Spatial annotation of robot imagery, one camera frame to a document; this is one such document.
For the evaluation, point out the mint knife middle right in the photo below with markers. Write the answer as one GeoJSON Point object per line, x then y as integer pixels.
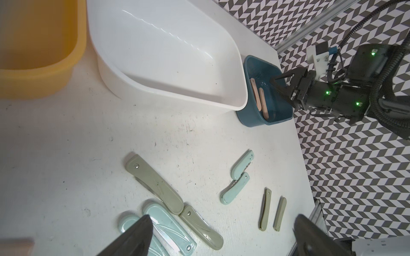
{"type": "Point", "coordinates": [229, 195]}

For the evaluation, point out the olive knife centre vertical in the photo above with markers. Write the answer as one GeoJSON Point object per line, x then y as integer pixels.
{"type": "Point", "coordinates": [208, 235]}

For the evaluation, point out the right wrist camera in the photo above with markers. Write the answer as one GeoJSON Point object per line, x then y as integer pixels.
{"type": "Point", "coordinates": [319, 56]}

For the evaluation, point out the mint knife upper right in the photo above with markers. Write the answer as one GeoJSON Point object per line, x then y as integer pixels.
{"type": "Point", "coordinates": [241, 164]}

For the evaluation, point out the pink knife diagonal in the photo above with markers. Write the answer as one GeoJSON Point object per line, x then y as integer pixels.
{"type": "Point", "coordinates": [263, 104]}

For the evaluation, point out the mint knife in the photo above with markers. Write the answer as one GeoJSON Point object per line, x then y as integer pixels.
{"type": "Point", "coordinates": [156, 248]}
{"type": "Point", "coordinates": [167, 225]}
{"type": "Point", "coordinates": [229, 195]}
{"type": "Point", "coordinates": [241, 164]}

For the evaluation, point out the pink knife vertical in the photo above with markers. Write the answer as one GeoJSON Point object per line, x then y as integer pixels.
{"type": "Point", "coordinates": [256, 94]}

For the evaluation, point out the dark teal storage box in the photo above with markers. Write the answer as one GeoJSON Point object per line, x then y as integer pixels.
{"type": "Point", "coordinates": [278, 109]}

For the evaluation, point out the olive knife under pink pair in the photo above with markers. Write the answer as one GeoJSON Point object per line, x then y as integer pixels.
{"type": "Point", "coordinates": [147, 176]}

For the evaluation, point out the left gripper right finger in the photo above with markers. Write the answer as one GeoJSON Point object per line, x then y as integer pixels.
{"type": "Point", "coordinates": [311, 241]}

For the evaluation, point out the white storage box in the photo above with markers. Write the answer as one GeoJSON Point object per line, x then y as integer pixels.
{"type": "Point", "coordinates": [167, 55]}

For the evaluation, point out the mint knife centre left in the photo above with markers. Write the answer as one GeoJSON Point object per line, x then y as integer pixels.
{"type": "Point", "coordinates": [156, 248]}

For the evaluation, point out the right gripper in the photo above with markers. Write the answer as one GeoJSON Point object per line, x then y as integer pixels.
{"type": "Point", "coordinates": [343, 103]}

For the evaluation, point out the mint knife centre right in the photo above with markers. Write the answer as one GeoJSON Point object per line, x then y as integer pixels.
{"type": "Point", "coordinates": [167, 225]}

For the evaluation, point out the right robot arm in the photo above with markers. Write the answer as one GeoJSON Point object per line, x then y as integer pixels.
{"type": "Point", "coordinates": [374, 66]}

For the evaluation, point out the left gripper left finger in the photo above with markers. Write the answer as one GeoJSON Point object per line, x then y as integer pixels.
{"type": "Point", "coordinates": [135, 241]}

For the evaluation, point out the yellow storage box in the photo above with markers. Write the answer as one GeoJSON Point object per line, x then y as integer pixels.
{"type": "Point", "coordinates": [41, 42]}

